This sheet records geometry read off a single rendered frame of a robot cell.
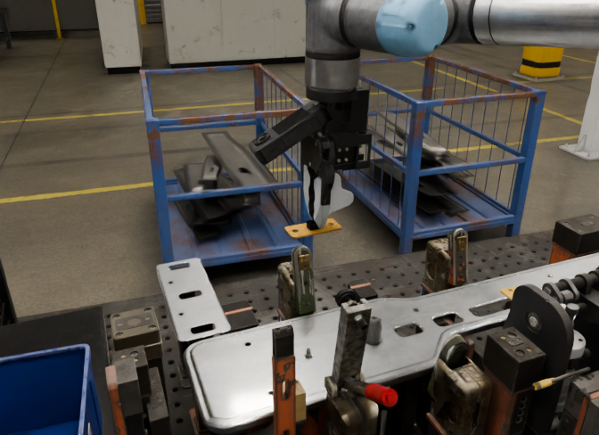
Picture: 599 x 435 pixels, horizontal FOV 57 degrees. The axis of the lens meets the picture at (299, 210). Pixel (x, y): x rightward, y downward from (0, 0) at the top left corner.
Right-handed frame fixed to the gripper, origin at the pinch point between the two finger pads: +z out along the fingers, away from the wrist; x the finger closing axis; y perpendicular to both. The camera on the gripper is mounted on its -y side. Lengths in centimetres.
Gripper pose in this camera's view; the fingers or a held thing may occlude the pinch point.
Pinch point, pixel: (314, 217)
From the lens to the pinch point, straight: 84.7
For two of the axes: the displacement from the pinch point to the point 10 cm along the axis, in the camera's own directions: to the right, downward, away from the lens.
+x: -3.7, -4.0, 8.4
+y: 9.3, -1.5, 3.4
